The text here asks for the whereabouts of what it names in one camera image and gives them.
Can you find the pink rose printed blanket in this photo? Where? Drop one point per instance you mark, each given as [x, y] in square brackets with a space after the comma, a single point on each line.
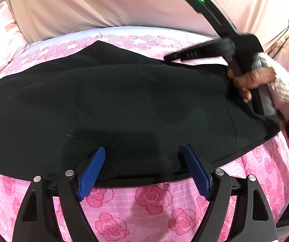
[154, 198]

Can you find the black pants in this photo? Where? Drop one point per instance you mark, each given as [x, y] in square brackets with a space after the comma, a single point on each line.
[109, 105]

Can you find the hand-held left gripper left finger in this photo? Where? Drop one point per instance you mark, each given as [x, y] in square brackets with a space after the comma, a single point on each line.
[91, 174]

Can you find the pale floral cloth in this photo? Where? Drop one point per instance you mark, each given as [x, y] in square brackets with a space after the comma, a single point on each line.
[288, 37]

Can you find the person's right forearm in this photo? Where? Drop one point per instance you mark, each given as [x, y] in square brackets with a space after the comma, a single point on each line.
[285, 98]

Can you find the person's right hand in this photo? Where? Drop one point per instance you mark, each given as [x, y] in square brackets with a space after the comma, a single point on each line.
[250, 78]

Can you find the white cartoon pillow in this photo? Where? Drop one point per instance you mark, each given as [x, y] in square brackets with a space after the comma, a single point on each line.
[5, 37]

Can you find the beige cloth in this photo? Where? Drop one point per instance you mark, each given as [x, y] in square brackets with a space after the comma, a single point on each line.
[96, 5]

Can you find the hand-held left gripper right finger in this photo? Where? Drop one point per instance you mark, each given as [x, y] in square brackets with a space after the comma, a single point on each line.
[197, 174]

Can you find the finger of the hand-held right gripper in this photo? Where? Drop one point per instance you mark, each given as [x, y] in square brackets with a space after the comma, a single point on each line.
[197, 51]

